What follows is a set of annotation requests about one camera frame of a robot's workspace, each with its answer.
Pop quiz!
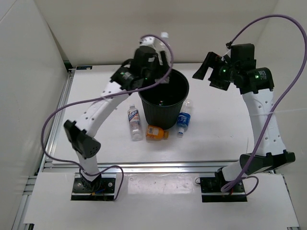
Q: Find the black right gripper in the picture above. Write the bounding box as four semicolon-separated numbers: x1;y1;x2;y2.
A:
192;52;239;91

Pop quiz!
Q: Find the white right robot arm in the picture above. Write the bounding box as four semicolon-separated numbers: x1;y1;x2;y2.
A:
193;44;295;192

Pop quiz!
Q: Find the clear bottle blue label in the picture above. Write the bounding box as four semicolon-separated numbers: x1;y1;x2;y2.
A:
176;100;193;138

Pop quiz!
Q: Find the orange juice bottle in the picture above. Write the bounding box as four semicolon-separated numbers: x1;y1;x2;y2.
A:
145;125;169;141

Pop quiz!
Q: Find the aluminium rail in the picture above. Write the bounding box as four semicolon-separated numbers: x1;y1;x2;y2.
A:
38;160;234;174
44;69;74;149

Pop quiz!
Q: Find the aluminium left side rail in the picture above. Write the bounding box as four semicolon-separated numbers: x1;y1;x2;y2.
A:
44;69;74;149

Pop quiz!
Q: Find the black plastic bin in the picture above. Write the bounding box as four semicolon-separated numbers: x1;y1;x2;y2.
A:
139;69;189;130

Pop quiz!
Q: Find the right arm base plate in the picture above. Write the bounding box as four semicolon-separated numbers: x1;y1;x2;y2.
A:
195;176;248;203

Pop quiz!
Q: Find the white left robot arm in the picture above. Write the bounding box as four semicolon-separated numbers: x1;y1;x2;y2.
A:
64;32;174;192

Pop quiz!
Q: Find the clear plastic bottle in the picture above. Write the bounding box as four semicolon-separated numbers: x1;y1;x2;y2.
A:
154;32;172;65

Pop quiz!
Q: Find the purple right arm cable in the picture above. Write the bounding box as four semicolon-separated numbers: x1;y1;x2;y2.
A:
220;14;307;194

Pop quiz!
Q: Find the aluminium front rail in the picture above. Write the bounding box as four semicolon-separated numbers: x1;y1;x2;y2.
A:
38;160;234;174

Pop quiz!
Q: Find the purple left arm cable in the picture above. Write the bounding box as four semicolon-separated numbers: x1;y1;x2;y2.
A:
41;34;175;201

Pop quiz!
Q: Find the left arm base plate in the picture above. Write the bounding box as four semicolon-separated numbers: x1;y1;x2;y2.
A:
71;173;116;201

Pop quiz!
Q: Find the clear bottle red white label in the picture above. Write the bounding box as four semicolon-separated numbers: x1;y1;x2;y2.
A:
128;104;142;141

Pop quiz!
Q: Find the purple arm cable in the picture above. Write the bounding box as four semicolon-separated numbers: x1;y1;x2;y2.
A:
41;34;175;201
220;14;307;194

